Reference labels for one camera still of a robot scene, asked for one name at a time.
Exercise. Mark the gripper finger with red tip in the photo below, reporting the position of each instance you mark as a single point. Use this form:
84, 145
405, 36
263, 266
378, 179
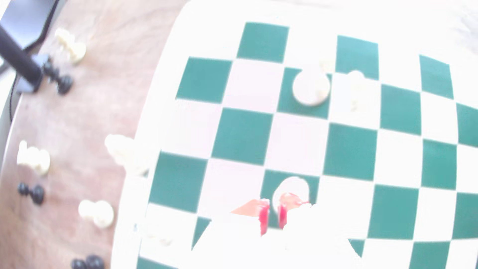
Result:
239, 239
313, 243

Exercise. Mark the white chess knight lying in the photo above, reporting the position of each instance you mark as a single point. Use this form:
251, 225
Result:
125, 153

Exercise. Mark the white chess pawn lying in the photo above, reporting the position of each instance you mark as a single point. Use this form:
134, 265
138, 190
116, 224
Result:
97, 213

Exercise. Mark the black chess pawn lying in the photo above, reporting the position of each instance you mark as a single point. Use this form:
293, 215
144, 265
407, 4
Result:
87, 263
33, 192

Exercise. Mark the white chess piece wide base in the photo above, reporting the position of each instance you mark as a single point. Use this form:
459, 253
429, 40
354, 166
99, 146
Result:
311, 87

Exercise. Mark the white chess piece lying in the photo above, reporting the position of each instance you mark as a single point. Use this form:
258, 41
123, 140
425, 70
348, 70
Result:
71, 45
33, 158

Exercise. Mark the green and white chessboard mat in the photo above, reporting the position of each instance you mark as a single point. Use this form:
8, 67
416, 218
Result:
242, 136

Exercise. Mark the black stand pole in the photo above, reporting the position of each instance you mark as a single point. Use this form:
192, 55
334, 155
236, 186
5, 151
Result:
18, 56

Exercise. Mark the black stand base bracket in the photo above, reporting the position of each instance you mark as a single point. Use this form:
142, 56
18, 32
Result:
33, 74

